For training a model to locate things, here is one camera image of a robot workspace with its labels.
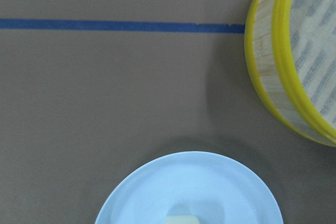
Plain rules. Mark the yellow bamboo steamer basket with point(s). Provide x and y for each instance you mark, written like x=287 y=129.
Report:
x=290 y=56

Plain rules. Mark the brown paper table cover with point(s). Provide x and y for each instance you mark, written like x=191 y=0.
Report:
x=81 y=110

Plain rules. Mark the light blue plate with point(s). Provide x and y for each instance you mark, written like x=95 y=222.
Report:
x=210 y=187

